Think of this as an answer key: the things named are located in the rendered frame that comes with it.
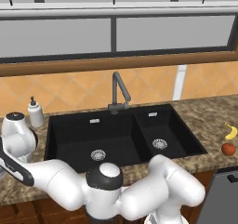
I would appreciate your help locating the yellow banana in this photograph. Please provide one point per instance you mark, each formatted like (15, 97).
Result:
(231, 134)

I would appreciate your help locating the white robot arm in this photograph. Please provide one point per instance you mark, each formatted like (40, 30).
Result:
(145, 196)

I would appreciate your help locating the brown wooden window sill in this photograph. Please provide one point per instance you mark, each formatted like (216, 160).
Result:
(93, 64)

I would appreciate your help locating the grey dishwasher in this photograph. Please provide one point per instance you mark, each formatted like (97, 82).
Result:
(218, 203)

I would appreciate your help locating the orange fruit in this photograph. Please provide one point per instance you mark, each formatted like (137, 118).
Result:
(228, 149)

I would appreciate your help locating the window with dark frame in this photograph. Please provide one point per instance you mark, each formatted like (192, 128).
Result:
(62, 37)

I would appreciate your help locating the white soap dispenser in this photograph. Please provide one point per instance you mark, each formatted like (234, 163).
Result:
(36, 113)

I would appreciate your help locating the black double sink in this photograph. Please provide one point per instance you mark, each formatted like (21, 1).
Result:
(77, 141)

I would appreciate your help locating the dark grey sink faucet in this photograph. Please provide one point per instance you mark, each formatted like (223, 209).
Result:
(115, 88)

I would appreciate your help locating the brown wooden cupboard front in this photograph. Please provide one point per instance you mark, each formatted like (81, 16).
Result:
(201, 179)
(31, 212)

